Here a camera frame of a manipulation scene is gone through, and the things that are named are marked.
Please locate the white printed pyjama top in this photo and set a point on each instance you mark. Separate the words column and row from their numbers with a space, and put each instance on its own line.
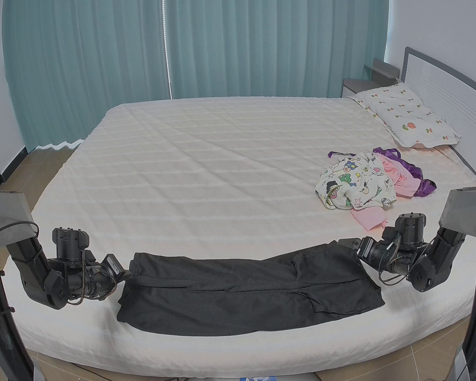
column 357, row 181

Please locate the blue-green curtain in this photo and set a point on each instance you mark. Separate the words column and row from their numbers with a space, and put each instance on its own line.
column 87, row 54
column 277, row 34

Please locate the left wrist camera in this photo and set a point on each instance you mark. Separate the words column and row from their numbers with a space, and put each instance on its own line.
column 113, row 265

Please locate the pale pink garment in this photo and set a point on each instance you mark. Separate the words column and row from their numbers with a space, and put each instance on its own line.
column 367, row 217

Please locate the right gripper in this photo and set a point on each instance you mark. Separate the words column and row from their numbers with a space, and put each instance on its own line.
column 377, row 258

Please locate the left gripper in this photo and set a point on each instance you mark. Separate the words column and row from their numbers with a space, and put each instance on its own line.
column 110, row 284

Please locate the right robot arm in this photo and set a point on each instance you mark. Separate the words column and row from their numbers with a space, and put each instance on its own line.
column 436, row 260

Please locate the black T-shirt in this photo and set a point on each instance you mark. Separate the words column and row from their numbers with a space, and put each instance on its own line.
column 230, row 292

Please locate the bed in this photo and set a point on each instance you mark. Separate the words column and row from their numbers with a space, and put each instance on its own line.
column 222, row 141

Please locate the purple garment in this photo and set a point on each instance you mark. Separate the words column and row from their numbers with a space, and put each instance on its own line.
column 416, row 181

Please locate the grey bedside table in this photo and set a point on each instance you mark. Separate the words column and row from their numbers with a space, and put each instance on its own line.
column 357, row 85

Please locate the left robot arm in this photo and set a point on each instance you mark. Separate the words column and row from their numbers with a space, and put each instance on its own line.
column 43, row 280

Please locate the white printed pillow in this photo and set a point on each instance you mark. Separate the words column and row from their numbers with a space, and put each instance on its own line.
column 408, row 117

